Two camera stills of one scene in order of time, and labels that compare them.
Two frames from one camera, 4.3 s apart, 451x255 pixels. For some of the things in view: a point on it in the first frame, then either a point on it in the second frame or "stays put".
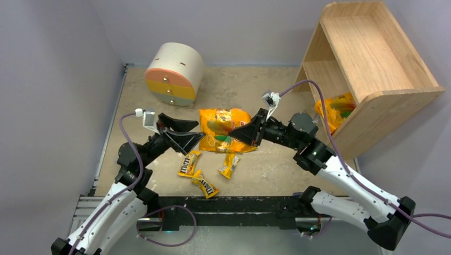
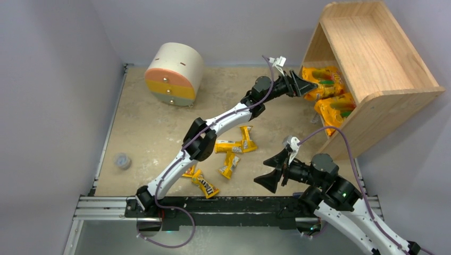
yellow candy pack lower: [231, 160] stays put
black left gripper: [166, 133] to [292, 84]
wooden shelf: [360, 49] stays put
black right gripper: [261, 126] to [285, 169]
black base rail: [174, 212] stays put
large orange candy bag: [336, 109] stays put
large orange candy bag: [216, 123] to [328, 79]
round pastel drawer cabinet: [174, 73] stays put
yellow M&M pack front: [208, 189] stays put
